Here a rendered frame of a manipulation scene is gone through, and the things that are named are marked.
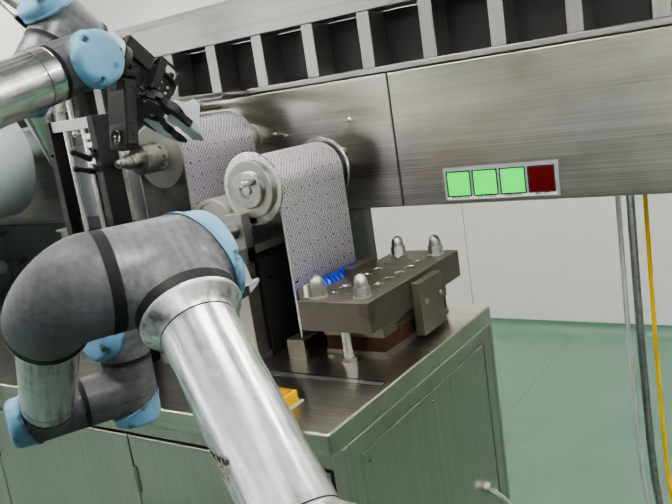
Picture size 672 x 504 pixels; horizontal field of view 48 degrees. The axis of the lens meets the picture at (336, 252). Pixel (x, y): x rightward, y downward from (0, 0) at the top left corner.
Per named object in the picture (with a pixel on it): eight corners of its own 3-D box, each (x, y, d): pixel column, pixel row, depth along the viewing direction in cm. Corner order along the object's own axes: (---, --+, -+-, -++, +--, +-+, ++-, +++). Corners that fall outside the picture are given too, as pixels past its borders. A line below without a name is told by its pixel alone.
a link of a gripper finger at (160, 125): (195, 120, 137) (167, 89, 130) (185, 147, 135) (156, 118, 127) (181, 120, 138) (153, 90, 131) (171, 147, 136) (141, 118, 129)
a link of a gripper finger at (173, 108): (198, 118, 127) (157, 89, 122) (195, 126, 127) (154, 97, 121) (181, 123, 130) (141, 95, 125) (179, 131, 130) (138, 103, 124)
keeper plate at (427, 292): (416, 335, 152) (410, 283, 150) (438, 319, 160) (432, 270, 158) (428, 335, 150) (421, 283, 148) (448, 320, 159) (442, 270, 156)
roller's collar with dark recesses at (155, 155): (131, 176, 160) (125, 146, 159) (151, 171, 165) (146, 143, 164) (151, 174, 156) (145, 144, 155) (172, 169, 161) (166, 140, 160)
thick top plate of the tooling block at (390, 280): (302, 330, 146) (297, 300, 145) (399, 274, 179) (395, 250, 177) (372, 334, 137) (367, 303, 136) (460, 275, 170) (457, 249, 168)
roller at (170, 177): (143, 189, 168) (131, 127, 165) (218, 171, 188) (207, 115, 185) (188, 186, 160) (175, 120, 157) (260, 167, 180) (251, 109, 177)
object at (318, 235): (294, 299, 151) (280, 209, 148) (355, 268, 170) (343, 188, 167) (296, 299, 151) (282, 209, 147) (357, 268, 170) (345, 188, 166)
